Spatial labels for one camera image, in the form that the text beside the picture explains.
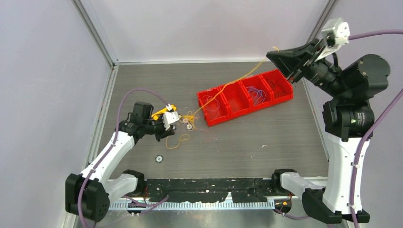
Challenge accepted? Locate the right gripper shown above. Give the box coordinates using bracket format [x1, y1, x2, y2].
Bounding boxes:
[267, 36, 347, 96]

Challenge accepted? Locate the yellow cable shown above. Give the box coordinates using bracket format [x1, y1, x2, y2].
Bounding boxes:
[165, 46, 280, 150]

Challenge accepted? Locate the pink cable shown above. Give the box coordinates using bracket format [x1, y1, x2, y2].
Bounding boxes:
[201, 94, 221, 114]

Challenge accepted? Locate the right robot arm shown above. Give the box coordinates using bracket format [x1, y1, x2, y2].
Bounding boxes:
[266, 39, 390, 224]

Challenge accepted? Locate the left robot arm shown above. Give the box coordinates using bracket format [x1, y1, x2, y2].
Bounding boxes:
[65, 102, 179, 222]

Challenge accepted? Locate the poker chip blue right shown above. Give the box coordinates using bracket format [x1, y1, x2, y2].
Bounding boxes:
[186, 123, 193, 131]

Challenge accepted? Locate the red compartment bin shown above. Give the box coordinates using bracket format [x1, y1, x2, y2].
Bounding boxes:
[197, 69, 294, 126]

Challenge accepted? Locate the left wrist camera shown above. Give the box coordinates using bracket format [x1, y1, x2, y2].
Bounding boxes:
[163, 104, 180, 131]

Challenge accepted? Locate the yellow triangle frame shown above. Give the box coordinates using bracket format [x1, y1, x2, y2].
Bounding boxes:
[151, 105, 176, 120]

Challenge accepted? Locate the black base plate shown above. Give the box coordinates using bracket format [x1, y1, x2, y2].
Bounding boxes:
[146, 178, 290, 203]

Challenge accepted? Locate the white slotted cable duct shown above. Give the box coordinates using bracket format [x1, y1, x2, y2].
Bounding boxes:
[109, 199, 275, 211]

